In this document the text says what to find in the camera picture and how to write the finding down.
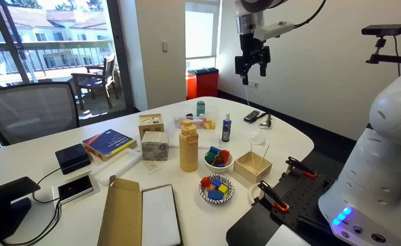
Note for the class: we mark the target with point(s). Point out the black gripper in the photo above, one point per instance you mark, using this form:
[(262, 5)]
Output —
[(253, 53)]

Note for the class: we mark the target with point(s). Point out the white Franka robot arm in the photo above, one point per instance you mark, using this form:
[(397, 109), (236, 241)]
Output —
[(382, 159)]

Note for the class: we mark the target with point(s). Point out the plain white bowl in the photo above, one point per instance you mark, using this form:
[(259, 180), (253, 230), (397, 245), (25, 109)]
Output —
[(217, 166)]

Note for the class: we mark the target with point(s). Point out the blue patterned bowl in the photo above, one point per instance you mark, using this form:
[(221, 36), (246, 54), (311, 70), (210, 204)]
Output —
[(205, 193)]

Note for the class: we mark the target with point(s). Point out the red bin black lid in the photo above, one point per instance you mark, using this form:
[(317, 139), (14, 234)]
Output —
[(207, 84)]

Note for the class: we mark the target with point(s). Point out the clear crumpled plastic wrap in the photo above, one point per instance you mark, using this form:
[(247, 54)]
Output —
[(255, 136)]

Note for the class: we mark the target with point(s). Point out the blue bottle white cap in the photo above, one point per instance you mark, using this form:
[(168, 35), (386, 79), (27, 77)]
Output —
[(227, 130)]

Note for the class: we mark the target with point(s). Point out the green drink can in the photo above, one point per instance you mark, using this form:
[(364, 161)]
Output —
[(201, 110)]

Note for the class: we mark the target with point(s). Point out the clear plastic toy container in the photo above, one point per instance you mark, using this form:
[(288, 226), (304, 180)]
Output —
[(195, 124)]

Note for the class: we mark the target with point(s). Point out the blue wooden block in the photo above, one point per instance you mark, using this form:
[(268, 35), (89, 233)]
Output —
[(217, 181), (214, 150), (216, 196)]

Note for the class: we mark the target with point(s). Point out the red wooden block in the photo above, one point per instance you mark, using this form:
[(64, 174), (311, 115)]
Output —
[(225, 158), (205, 182)]

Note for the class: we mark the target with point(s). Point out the green wooden block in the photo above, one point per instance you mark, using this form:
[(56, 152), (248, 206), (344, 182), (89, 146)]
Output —
[(210, 158)]

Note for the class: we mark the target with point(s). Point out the open square wooden box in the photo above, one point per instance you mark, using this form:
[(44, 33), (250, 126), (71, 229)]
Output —
[(251, 169)]

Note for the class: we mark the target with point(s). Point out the tan yellow bottle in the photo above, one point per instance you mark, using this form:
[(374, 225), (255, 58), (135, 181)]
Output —
[(188, 151)]

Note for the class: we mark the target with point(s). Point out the black clamp orange tips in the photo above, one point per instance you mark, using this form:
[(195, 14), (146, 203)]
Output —
[(273, 197), (300, 167)]

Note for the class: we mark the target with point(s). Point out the wooden shape sorter box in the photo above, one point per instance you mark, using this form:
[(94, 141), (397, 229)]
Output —
[(150, 125)]

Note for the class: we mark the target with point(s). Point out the yellow wooden block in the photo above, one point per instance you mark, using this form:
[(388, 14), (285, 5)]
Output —
[(222, 189)]

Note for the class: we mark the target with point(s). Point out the white tape roll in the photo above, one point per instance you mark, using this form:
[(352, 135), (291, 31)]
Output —
[(251, 193)]

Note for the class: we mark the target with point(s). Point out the black perforated base board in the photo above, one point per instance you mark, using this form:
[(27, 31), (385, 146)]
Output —
[(300, 196)]

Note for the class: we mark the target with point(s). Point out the blue book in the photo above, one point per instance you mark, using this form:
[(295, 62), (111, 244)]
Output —
[(109, 144)]

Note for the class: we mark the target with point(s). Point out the wooden patio chair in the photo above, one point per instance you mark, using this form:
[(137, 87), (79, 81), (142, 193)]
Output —
[(92, 83)]

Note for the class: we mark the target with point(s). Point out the white paper sheet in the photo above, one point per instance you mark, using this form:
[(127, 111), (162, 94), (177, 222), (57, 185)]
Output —
[(287, 237)]

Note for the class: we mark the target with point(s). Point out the white foam box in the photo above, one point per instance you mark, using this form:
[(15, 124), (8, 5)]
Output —
[(160, 219)]

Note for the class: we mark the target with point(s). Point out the brown cardboard box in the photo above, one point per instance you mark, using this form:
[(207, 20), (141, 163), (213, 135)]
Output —
[(120, 214)]

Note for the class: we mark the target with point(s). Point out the white balcony railing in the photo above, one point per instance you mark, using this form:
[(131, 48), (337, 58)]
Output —
[(51, 44)]

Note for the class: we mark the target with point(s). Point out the black smartphone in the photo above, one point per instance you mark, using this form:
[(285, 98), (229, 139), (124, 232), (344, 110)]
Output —
[(75, 188)]

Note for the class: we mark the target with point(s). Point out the grey mesh office chair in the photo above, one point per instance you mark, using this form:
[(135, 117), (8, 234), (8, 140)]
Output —
[(27, 114)]

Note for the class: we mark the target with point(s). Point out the white light switch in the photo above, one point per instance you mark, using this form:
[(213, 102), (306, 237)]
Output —
[(164, 46)]

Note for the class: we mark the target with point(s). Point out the black stereo camera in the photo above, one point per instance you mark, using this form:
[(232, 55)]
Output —
[(385, 29)]

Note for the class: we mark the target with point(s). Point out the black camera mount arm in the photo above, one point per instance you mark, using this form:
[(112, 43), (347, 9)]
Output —
[(392, 59)]

